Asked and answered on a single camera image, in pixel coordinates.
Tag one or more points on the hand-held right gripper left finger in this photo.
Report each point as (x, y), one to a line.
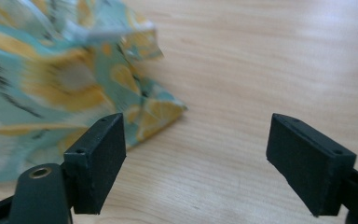
(98, 168)

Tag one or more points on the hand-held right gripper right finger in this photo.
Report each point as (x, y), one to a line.
(307, 169)

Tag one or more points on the teal and yellow patterned cloth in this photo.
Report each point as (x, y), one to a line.
(49, 84)

